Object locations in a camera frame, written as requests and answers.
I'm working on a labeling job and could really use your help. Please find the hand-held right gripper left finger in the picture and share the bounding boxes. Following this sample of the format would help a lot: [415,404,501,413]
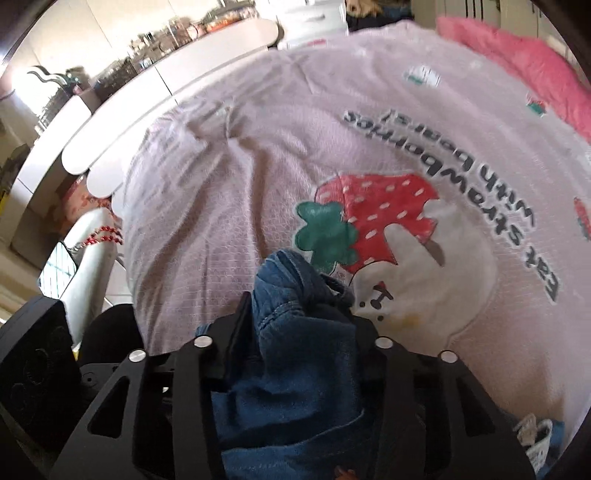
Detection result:
[48,291,259,480]

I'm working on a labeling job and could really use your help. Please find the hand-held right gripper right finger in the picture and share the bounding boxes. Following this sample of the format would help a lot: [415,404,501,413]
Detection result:
[351,315,539,480]

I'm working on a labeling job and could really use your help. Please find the blue denim pants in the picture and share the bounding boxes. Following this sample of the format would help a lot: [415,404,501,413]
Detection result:
[194,248,567,480]

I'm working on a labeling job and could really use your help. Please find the dark cloth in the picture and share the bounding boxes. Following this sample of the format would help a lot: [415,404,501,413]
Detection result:
[83,302,146,367]

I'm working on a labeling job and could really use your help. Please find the strawberry printed blanket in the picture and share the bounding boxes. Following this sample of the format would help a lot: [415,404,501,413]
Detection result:
[111,19,591,464]

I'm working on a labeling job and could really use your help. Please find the white cloud-shaped headboard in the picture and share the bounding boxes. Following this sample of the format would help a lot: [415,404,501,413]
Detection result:
[61,17,283,200]

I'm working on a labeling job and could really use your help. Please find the row of desk clutter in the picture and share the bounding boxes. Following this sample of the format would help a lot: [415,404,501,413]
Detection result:
[90,13,262,95]

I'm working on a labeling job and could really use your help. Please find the pink blanket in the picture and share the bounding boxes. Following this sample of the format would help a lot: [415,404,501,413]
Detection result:
[435,15,591,145]

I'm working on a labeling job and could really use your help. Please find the white drawer cabinet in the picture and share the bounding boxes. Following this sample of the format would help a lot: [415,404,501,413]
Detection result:
[276,0,348,49]

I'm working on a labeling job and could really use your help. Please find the white wardrobe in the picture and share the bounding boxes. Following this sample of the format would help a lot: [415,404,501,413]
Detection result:
[411,0,548,31]

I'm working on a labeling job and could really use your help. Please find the red bead string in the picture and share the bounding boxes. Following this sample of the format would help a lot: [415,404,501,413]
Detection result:
[68,223,124,254]

